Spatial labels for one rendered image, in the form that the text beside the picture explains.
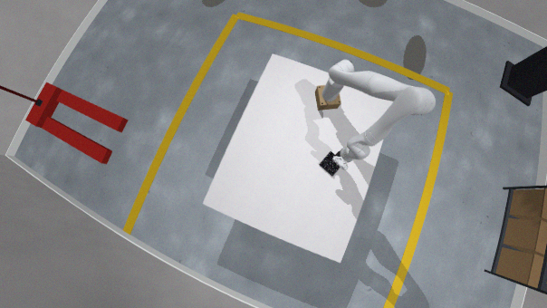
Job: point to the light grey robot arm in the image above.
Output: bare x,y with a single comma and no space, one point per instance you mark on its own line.
407,100

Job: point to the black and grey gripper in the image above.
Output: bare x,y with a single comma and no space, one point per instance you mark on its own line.
340,160

